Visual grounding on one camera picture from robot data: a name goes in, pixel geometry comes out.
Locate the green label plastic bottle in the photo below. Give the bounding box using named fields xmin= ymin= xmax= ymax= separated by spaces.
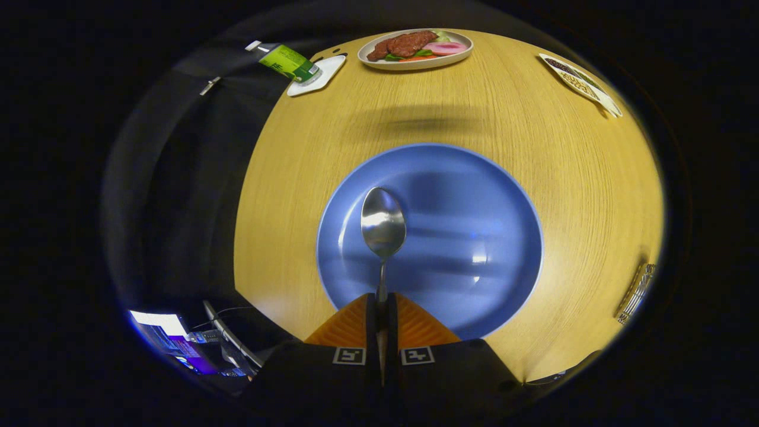
xmin=245 ymin=40 xmax=323 ymax=84

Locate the white divided dish with beans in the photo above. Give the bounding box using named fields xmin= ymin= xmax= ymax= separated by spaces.
xmin=538 ymin=53 xmax=623 ymax=118

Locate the white square coaster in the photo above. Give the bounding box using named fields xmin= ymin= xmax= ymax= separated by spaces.
xmin=286 ymin=55 xmax=347 ymax=97

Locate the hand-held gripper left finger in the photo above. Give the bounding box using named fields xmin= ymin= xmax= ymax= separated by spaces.
xmin=246 ymin=292 xmax=381 ymax=427

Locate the clear plastic container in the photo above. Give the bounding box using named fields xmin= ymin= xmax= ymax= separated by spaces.
xmin=615 ymin=263 xmax=657 ymax=325

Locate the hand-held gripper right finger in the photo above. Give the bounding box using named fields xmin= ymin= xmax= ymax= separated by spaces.
xmin=384 ymin=292 xmax=525 ymax=427

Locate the metal spoon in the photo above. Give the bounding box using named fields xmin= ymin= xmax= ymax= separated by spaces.
xmin=361 ymin=186 xmax=407 ymax=385

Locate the plate with meat and vegetables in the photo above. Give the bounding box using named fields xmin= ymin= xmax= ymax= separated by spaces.
xmin=358 ymin=29 xmax=474 ymax=72

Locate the black backdrop cloth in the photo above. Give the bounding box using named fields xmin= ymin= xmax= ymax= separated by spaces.
xmin=101 ymin=6 xmax=380 ymax=356

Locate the open laptop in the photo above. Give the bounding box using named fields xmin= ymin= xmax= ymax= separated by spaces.
xmin=202 ymin=299 xmax=266 ymax=371

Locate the computer monitor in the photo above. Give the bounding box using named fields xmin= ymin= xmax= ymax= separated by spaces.
xmin=127 ymin=310 xmax=220 ymax=375

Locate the blue plate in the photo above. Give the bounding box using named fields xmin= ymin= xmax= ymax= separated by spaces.
xmin=315 ymin=143 xmax=544 ymax=341

